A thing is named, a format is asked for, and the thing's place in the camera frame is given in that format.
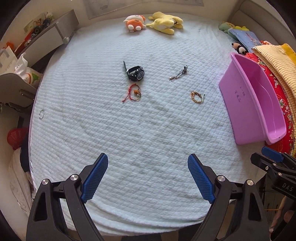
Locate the white paper bag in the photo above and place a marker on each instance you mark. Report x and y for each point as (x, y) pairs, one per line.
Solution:
(8, 61)

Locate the red patterned quilt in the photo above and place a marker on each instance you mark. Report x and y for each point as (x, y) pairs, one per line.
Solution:
(287, 143)

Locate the yellow plush toy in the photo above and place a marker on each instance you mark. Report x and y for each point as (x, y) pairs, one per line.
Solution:
(165, 23)

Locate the grey bedside drawer cabinet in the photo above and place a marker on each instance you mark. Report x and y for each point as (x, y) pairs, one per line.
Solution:
(58, 33)

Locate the white quilted bedspread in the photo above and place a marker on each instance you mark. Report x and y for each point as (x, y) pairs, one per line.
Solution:
(86, 105)

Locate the white plastic bag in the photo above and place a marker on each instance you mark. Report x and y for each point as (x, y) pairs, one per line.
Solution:
(28, 75)

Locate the green plush toy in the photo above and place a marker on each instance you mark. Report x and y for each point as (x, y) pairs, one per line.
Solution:
(225, 26)

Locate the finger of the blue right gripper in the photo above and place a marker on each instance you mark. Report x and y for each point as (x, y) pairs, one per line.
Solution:
(272, 154)

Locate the orange white plush toy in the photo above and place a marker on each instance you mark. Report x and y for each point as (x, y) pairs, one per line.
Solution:
(135, 23)

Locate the pink plastic basin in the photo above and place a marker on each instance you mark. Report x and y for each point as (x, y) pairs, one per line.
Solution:
(251, 102)

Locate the black wrist watch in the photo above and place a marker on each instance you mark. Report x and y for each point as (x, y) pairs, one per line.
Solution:
(135, 73)

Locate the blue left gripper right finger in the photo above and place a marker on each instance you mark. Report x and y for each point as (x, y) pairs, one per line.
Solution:
(202, 180)

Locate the blue small pillow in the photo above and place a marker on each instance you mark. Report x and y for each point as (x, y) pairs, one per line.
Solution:
(247, 38)

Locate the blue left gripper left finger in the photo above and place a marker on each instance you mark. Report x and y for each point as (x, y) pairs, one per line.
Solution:
(91, 177)

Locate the yellow striped quilt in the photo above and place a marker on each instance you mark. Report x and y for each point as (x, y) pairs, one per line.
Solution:
(280, 59)

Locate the panda plush toy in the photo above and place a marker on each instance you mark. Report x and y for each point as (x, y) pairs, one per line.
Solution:
(239, 48)

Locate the red basket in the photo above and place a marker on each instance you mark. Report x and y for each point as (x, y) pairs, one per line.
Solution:
(16, 136)

